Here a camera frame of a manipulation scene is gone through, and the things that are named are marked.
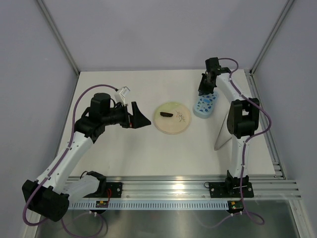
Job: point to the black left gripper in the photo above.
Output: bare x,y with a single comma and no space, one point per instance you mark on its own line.
137,119

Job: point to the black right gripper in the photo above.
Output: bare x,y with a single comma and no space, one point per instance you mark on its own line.
202,89

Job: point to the blue lunch box lid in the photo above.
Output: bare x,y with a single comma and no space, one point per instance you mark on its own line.
207,100

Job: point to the metal food tongs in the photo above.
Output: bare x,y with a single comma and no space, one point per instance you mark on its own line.
223,136

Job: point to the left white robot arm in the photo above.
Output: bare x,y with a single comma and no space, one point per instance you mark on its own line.
49,195

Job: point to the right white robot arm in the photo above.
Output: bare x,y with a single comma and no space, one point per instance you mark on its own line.
242,123

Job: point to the blue lunch box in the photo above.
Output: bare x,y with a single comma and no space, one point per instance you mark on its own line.
204,112

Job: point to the black sea cucumber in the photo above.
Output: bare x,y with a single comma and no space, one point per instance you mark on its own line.
165,114

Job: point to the round cream plate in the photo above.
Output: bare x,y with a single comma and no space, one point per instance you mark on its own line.
175,125

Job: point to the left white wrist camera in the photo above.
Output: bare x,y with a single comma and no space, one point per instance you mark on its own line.
121,94

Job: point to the right aluminium frame post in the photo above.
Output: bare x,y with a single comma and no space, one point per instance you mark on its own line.
273,33

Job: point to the aluminium frame post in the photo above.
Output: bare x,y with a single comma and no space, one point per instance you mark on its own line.
57,35
273,33

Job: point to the aluminium mounting rail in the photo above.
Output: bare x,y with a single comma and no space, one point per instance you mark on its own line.
195,187

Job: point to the white slotted cable duct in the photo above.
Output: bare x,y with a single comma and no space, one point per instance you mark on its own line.
149,205

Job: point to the left aluminium frame post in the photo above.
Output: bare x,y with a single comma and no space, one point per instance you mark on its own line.
57,35

